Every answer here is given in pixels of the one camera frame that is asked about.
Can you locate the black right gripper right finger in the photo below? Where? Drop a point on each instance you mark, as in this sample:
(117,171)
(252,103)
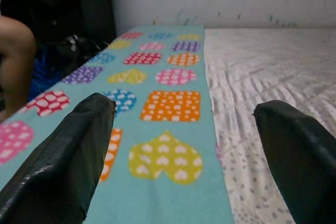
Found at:
(304,161)

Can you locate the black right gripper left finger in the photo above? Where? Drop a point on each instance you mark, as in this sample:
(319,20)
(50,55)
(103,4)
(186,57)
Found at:
(65,166)

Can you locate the blue plastic object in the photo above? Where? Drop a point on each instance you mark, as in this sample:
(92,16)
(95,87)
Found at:
(44,74)

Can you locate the teal blanket colourful patches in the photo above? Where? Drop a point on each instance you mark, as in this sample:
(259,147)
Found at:
(162,197)

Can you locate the white quilted mattress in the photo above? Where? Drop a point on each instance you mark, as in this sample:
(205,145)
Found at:
(262,64)

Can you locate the black plastic bag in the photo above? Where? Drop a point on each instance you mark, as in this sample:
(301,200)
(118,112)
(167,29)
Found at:
(78,47)

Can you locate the person in grey shorts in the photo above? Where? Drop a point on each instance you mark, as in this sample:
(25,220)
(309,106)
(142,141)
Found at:
(15,56)

